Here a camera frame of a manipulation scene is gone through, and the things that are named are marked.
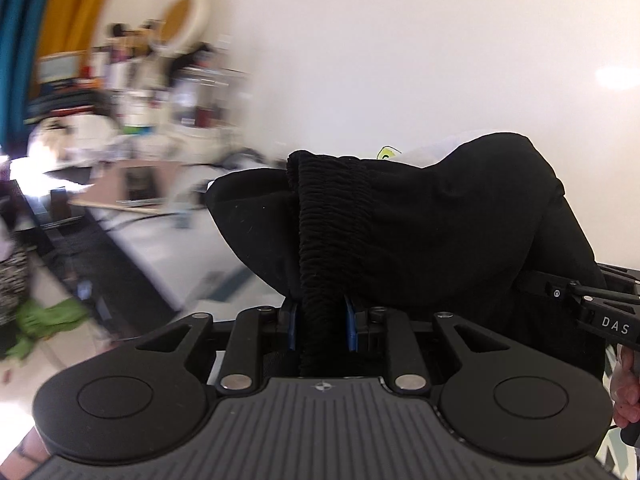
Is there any yellow curtain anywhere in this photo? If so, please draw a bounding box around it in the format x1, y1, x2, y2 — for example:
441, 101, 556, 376
29, 0, 106, 98

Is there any pink notebook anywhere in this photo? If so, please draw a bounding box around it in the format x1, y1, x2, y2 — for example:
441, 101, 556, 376
70, 159, 182, 214

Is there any person's right hand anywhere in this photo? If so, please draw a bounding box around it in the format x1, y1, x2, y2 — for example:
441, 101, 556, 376
610, 344, 639, 429

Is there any white striped bag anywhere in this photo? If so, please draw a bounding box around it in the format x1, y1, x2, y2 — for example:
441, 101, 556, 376
27, 114, 119, 170

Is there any round makeup mirror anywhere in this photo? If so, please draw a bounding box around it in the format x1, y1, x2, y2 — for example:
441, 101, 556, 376
150, 0, 209, 58

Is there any black white patterned cloth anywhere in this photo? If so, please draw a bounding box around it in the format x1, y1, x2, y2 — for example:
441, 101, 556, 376
0, 244, 30, 326

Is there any green cloth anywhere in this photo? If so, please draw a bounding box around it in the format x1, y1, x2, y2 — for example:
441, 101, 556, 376
1, 298, 89, 361

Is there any black hooded sweatshirt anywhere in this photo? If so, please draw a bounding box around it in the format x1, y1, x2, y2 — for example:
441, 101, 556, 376
206, 133, 605, 376

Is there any clear glass jar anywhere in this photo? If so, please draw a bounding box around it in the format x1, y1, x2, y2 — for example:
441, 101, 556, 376
169, 66, 244, 129

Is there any geometric pattern tablecloth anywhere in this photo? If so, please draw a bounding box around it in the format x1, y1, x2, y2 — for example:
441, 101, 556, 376
90, 203, 283, 320

